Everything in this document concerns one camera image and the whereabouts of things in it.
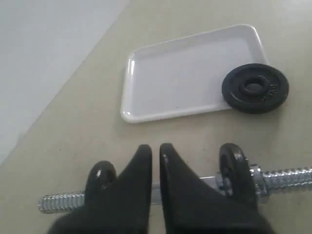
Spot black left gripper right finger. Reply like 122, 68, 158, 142
159, 143, 275, 234

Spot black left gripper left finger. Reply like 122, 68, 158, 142
48, 144, 152, 234

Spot black weight plate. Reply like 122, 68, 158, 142
221, 63, 290, 114

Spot black plate without collar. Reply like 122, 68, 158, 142
84, 161, 117, 210

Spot chrome threaded dumbbell bar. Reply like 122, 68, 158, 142
38, 167, 312, 214

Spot black plate with collar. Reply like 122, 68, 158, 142
219, 143, 257, 209

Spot chrome spin-lock collar nut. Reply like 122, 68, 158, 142
250, 164, 269, 204

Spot white rectangular plastic tray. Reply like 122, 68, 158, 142
120, 24, 268, 123

